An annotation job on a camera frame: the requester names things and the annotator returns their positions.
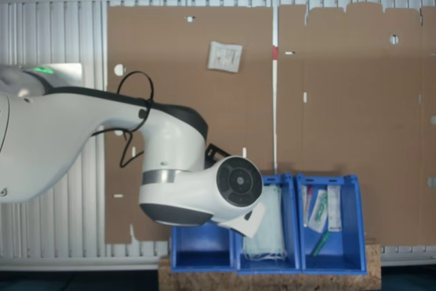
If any white printed cotton packet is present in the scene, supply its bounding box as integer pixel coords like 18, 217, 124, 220
207, 41, 243, 74

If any stack of white face masks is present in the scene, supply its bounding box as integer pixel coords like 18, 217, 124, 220
242, 185, 287, 261

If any blue plastic storage bin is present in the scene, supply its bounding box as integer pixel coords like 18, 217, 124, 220
295, 172, 368, 275
170, 221, 236, 273
234, 172, 301, 275

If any chipboard wood block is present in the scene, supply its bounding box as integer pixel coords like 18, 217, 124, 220
158, 243, 382, 291

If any clear packet with red-tipped tube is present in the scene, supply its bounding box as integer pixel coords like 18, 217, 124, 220
302, 185, 315, 228

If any packet with green print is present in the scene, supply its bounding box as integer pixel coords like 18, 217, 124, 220
308, 189, 330, 232

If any green capped pen-shaped item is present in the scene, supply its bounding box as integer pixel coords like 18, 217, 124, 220
311, 230, 332, 258

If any long white flat packet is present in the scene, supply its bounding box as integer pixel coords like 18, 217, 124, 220
327, 185, 343, 233

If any brown cardboard sheet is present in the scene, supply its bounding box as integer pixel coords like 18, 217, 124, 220
277, 1, 436, 247
104, 5, 275, 245

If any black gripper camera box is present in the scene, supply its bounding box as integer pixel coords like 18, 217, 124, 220
204, 142, 230, 163

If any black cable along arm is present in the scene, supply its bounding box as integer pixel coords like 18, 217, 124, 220
91, 70, 155, 169

